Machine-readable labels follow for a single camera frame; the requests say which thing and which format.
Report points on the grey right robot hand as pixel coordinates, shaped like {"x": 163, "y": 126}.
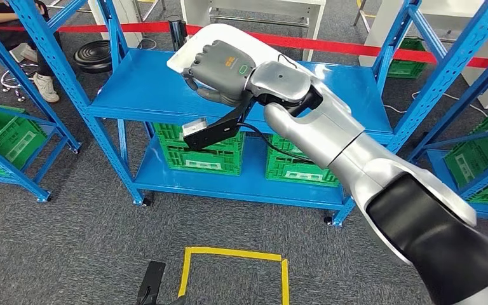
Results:
{"x": 223, "y": 71}

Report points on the white plastic tray part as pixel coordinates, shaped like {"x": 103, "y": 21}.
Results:
{"x": 235, "y": 38}

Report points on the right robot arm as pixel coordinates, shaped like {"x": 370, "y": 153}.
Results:
{"x": 353, "y": 160}

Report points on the blue metal shelf rack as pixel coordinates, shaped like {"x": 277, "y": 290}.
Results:
{"x": 442, "y": 168}
{"x": 143, "y": 84}
{"x": 25, "y": 189}

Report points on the red barrier belt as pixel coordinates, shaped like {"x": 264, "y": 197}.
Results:
{"x": 332, "y": 44}

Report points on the black round ribbed base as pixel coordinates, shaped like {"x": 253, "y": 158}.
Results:
{"x": 92, "y": 57}

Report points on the yellow floor tape square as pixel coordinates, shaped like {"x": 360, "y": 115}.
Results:
{"x": 227, "y": 252}

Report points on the person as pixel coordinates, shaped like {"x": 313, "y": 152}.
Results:
{"x": 12, "y": 33}

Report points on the chrome stool base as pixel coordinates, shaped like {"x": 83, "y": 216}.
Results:
{"x": 2, "y": 80}

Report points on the black barrier post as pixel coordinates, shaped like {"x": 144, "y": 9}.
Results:
{"x": 176, "y": 33}

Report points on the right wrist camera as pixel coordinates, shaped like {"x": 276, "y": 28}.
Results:
{"x": 210, "y": 134}

